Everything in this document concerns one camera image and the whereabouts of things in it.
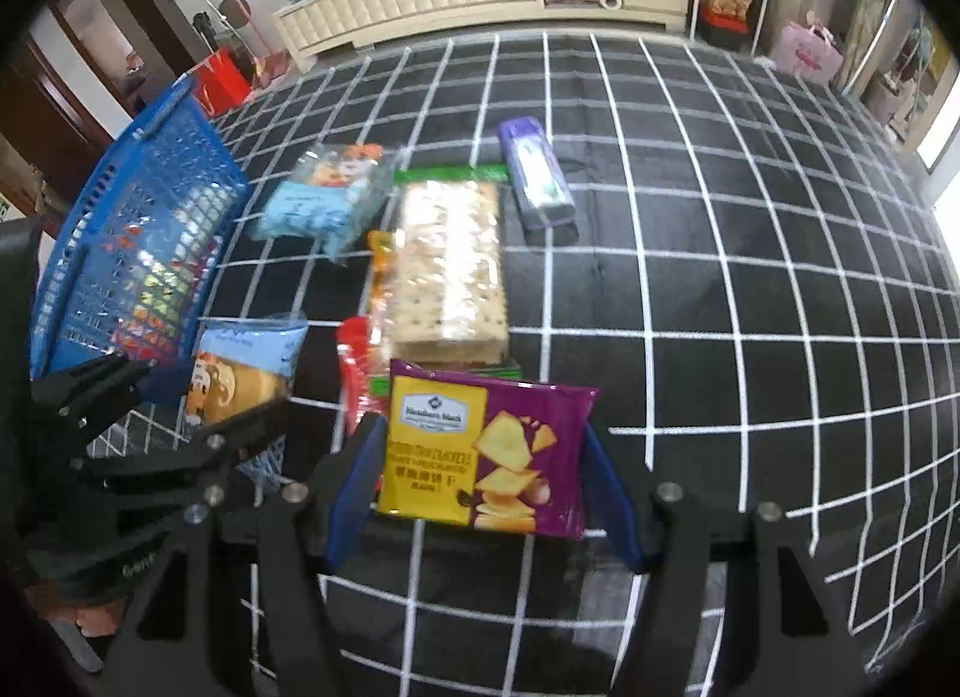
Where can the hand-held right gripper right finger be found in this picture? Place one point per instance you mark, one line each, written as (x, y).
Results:
(613, 502)

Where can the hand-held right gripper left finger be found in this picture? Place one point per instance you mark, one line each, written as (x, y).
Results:
(352, 494)

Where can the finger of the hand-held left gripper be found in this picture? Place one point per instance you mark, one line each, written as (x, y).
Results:
(217, 453)
(105, 389)

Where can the light blue labelled cake packet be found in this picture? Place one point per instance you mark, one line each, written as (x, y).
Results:
(240, 367)

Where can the red snack packet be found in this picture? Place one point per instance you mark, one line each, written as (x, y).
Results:
(352, 367)

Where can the purple yellow chips packet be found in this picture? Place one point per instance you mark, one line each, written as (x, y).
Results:
(487, 457)

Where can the blue plastic basket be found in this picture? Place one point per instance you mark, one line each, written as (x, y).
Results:
(135, 239)

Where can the orange yellow snack packet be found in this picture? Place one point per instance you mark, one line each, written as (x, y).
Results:
(379, 269)

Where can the green ended cracker packet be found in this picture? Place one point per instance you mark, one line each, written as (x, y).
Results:
(450, 269)

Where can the light blue bear cake packet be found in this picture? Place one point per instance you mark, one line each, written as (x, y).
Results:
(315, 205)

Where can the purple snack packet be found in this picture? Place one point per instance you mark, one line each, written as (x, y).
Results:
(536, 175)

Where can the black white checkered tablecloth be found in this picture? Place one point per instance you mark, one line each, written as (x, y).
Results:
(712, 292)

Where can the red paper bag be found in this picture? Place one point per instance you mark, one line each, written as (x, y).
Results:
(221, 82)

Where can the pink bag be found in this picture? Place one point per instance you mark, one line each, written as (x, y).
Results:
(806, 51)

